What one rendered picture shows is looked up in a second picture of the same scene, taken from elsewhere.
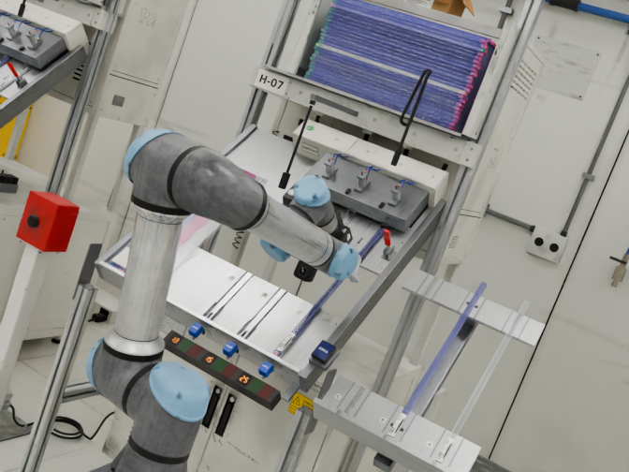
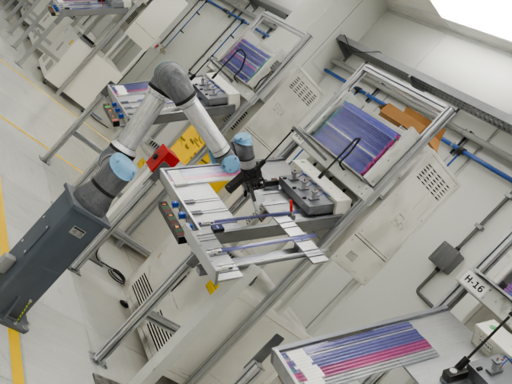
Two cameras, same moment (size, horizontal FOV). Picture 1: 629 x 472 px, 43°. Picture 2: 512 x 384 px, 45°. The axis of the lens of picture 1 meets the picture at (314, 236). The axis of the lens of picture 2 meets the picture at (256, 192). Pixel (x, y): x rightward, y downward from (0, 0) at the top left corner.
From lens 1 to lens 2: 1.51 m
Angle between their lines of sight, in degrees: 29
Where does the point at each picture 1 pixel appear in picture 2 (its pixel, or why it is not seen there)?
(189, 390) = (123, 163)
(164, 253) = (148, 109)
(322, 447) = not seen: hidden behind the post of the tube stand
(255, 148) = (274, 165)
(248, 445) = (179, 299)
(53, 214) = (164, 155)
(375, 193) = (307, 193)
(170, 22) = (292, 120)
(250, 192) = (185, 88)
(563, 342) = not seen: outside the picture
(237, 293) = (206, 202)
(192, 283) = (191, 191)
